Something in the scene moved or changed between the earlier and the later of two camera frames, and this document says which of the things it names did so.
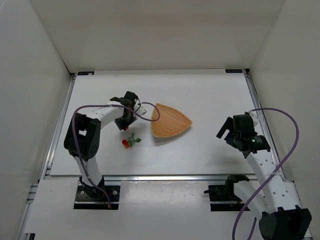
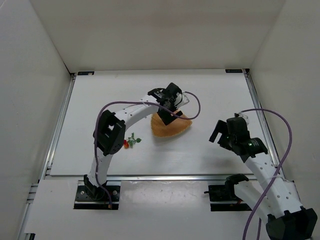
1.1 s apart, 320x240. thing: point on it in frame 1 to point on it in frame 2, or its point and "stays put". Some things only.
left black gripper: [124, 122] to [166, 110]
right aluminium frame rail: [262, 118] stays put
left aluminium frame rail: [46, 166] stays put
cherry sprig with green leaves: [131, 141] stays put
